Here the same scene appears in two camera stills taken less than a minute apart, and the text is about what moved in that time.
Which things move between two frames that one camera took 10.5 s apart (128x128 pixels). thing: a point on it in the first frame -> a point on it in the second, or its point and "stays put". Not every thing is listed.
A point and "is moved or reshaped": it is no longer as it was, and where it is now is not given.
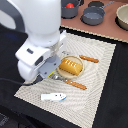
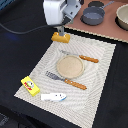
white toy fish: [53, 97] stays put
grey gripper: [51, 65] -> [69, 9]
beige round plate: [67, 75] stays put
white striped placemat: [70, 102] stays put
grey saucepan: [94, 15] stays put
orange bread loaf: [70, 66] is moved or reshaped
